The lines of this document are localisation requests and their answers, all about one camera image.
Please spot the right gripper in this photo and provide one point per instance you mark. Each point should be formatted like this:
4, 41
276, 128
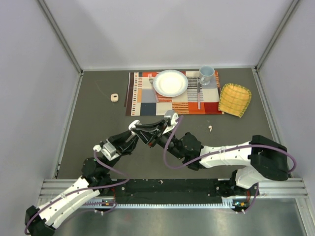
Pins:
159, 130

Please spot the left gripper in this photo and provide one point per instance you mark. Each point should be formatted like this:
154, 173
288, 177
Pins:
122, 146

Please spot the white earbud charging case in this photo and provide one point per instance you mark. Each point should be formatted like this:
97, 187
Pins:
132, 126

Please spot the beige earbud charging case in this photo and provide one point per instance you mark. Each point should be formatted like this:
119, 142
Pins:
114, 97

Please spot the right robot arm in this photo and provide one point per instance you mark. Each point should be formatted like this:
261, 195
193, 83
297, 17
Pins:
260, 158

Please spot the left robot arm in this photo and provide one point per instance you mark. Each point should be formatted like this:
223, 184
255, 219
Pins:
95, 180

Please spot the patchwork placemat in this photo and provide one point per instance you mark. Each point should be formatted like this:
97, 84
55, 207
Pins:
141, 101

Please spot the white plate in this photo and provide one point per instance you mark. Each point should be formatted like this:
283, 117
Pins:
170, 83

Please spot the silver fork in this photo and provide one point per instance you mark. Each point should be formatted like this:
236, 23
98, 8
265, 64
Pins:
151, 80

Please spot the light blue cup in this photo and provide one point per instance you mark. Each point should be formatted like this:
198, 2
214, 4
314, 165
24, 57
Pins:
206, 75

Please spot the yellow woven cloth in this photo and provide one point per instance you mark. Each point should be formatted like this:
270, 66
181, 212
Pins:
234, 99

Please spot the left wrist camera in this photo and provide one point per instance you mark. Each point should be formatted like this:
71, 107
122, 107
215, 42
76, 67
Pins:
107, 149

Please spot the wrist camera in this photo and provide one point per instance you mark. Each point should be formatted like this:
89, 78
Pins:
107, 149
171, 118

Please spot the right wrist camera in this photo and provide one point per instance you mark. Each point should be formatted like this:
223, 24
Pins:
171, 118

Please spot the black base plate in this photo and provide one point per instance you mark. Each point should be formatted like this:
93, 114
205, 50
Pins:
166, 191

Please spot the pink handled knife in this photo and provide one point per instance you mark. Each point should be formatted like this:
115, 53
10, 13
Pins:
198, 96

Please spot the grey cable duct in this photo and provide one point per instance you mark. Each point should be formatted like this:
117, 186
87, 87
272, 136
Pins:
224, 203

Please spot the aluminium frame rail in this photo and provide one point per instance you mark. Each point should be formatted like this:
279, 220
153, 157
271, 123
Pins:
289, 189

